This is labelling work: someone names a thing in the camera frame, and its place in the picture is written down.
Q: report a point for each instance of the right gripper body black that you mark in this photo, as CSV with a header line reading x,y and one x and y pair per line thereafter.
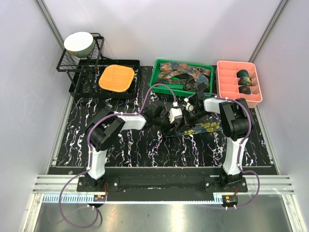
x,y
192,117

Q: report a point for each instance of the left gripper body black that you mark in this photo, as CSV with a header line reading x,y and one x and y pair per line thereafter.
x,y
163,123

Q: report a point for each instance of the blue yellow floral tie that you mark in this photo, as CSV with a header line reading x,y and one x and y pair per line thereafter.
x,y
207,127

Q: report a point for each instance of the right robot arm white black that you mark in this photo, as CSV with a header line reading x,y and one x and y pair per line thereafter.
x,y
237,124

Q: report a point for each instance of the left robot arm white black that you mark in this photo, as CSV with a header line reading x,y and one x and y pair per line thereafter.
x,y
106,125

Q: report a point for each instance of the dark patterned tie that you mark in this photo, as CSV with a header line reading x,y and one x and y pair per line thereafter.
x,y
188,83

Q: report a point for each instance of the green plastic bin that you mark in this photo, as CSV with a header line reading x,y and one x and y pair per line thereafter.
x,y
177,90

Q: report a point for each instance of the orange teal patterned tie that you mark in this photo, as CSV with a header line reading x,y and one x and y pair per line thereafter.
x,y
182,73

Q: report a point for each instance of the pink divided organizer box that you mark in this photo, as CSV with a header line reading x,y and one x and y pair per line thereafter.
x,y
228,83

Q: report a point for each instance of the rolled black orange tie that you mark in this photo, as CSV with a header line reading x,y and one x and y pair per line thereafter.
x,y
244,89

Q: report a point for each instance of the orange woven square mat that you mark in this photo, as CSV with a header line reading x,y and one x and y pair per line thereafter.
x,y
116,78

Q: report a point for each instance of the rolled dark green tie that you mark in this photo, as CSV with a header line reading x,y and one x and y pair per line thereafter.
x,y
242,74

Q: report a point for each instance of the white green ceramic bowl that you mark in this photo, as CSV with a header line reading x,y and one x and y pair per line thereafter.
x,y
80,44

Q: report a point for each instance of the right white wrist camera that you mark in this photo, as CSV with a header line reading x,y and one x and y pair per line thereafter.
x,y
188,106

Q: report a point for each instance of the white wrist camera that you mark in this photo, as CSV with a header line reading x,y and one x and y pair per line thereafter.
x,y
175,112
188,106

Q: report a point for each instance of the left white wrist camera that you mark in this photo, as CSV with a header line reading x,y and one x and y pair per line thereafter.
x,y
175,112

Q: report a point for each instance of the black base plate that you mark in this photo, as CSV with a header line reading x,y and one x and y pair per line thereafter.
x,y
161,185

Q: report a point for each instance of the black wire dish rack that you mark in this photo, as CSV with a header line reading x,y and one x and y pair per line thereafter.
x,y
84,73

